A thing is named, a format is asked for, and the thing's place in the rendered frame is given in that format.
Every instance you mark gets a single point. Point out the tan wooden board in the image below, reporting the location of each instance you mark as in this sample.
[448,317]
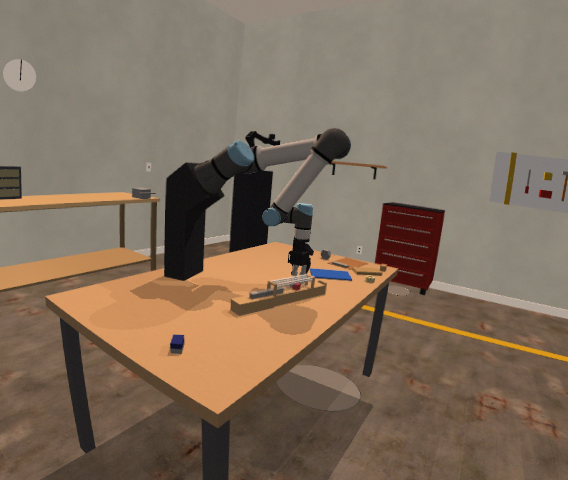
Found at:
[375,271]

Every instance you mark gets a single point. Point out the brown clipboard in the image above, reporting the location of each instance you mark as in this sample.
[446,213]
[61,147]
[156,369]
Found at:
[347,263]

